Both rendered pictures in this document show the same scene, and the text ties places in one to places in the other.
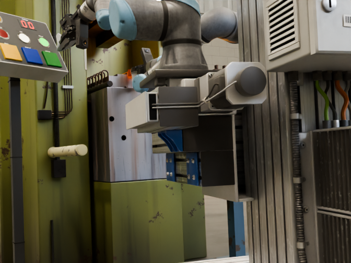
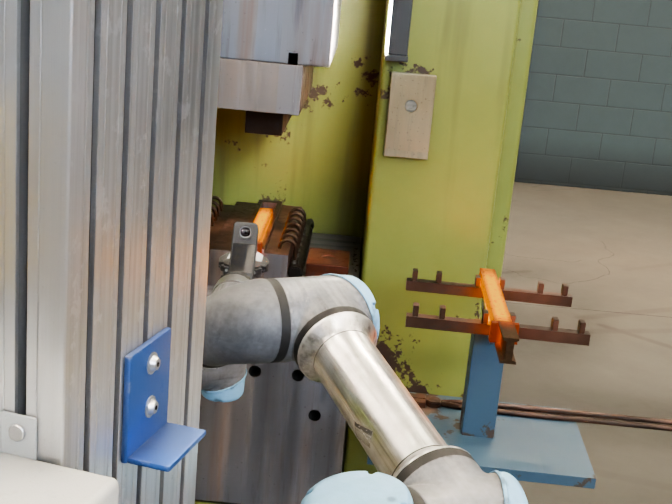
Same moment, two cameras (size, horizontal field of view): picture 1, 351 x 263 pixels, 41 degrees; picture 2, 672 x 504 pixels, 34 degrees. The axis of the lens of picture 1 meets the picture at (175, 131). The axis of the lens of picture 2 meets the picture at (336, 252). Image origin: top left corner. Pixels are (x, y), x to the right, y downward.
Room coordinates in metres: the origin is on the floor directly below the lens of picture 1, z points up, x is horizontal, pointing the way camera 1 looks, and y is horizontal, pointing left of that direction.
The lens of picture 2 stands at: (0.62, -0.98, 1.59)
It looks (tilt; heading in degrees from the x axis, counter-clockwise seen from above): 16 degrees down; 30
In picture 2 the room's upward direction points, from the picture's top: 5 degrees clockwise
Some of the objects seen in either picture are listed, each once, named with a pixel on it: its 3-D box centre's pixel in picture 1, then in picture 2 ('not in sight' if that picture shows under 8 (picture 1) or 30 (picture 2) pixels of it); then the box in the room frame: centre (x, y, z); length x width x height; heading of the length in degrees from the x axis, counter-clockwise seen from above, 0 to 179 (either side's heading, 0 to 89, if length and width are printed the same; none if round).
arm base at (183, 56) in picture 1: (182, 59); not in sight; (1.38, -0.03, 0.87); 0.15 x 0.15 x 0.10
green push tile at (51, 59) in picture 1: (51, 60); not in sight; (1.96, 0.51, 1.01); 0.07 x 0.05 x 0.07; 144
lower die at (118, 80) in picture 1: (112, 86); (249, 240); (2.49, 0.33, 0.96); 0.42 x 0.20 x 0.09; 29
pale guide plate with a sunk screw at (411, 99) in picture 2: not in sight; (409, 115); (2.57, 0.01, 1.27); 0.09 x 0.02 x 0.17; 119
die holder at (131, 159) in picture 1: (123, 136); (266, 354); (2.52, 0.28, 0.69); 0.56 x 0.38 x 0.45; 29
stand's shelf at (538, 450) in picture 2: not in sight; (475, 434); (2.39, -0.29, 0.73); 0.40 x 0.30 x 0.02; 118
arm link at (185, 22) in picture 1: (178, 20); not in sight; (1.38, -0.02, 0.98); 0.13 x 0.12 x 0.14; 110
